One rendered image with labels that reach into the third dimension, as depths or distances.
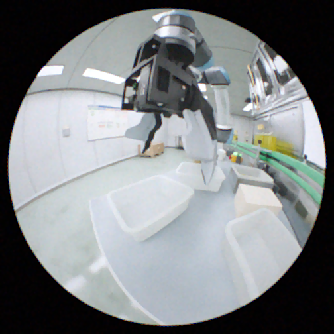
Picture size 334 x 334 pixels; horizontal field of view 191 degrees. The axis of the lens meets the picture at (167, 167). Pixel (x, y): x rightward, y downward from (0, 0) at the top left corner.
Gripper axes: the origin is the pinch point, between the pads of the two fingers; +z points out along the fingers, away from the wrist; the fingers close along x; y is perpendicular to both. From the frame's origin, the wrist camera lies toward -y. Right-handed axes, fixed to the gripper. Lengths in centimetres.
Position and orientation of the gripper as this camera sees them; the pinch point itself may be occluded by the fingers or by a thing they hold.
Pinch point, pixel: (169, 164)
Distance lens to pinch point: 16.6
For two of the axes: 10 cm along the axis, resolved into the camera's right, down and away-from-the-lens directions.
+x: 7.1, 3.5, -6.1
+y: -7.0, 2.4, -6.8
